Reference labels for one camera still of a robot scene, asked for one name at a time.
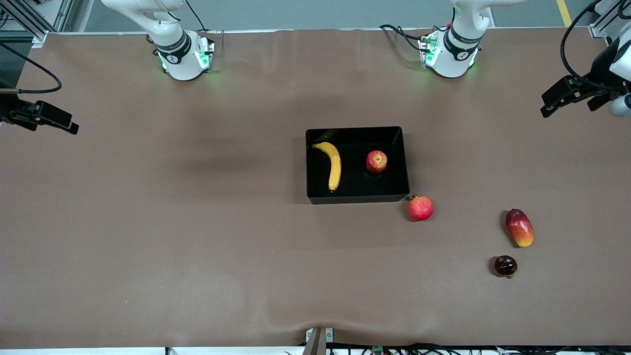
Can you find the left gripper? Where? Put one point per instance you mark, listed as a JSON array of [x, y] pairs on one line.
[[599, 67]]

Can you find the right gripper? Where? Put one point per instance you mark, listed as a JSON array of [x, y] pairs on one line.
[[7, 105]]

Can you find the red pomegranate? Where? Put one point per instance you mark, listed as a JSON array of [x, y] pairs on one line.
[[420, 208]]

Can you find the red yellow apple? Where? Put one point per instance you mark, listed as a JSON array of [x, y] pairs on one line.
[[376, 161]]

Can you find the black plastic box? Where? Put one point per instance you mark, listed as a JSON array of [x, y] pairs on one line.
[[355, 190]]

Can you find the yellow banana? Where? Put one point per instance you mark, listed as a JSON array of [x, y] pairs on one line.
[[335, 167]]

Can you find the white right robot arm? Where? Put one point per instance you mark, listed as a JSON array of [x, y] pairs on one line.
[[180, 59]]

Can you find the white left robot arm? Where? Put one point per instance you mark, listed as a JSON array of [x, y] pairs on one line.
[[456, 59]]

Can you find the red yellow mango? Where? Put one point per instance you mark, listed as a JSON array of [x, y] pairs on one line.
[[519, 228]]

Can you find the dark purple mangosteen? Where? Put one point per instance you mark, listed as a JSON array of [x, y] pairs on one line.
[[505, 265]]

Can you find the brown table mat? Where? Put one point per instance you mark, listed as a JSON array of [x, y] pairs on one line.
[[197, 271]]

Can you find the small green circuit board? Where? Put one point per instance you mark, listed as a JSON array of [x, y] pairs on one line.
[[377, 349]]

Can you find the aluminium frame profile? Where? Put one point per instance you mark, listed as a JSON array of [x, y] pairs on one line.
[[604, 24], [29, 22]]

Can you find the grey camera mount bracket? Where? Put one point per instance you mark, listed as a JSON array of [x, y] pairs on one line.
[[318, 340]]

